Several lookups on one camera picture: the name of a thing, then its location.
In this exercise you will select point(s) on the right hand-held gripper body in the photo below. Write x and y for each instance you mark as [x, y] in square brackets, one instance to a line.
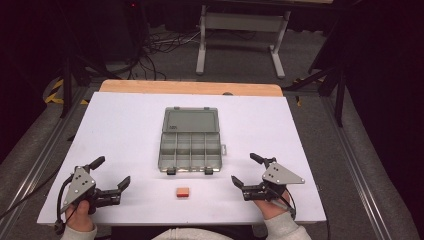
[279, 176]

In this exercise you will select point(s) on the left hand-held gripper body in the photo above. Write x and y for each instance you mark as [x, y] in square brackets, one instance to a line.
[79, 182]

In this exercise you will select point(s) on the small orange block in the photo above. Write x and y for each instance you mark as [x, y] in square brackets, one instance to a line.
[182, 192]

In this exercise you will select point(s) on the grey plastic compartment box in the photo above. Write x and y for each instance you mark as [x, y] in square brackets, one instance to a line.
[190, 140]

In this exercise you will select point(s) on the person's right hand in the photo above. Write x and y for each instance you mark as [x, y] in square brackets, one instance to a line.
[270, 208]

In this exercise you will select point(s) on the person's left hand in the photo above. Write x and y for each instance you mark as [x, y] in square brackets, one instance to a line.
[79, 216]

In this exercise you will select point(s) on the white board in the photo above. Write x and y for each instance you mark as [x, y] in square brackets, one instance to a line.
[116, 133]

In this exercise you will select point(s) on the person's torso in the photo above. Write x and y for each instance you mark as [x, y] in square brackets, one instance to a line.
[190, 234]

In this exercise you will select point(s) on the yellow black hazard tape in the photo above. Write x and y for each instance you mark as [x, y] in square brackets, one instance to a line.
[53, 96]

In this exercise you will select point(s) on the black tripod stand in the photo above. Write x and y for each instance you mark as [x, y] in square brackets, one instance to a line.
[67, 83]
[340, 96]

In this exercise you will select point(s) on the wooden table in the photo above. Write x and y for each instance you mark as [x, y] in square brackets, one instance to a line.
[186, 87]

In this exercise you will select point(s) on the dark curtain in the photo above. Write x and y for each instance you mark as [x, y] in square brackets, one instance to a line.
[26, 66]
[390, 83]

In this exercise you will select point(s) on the white metal stand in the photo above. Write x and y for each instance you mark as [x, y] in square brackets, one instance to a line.
[245, 22]

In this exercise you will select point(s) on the black device with red light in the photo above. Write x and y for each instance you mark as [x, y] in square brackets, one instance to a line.
[135, 20]

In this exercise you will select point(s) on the aluminium floor rail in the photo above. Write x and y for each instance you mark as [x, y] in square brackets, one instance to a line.
[40, 156]
[360, 173]

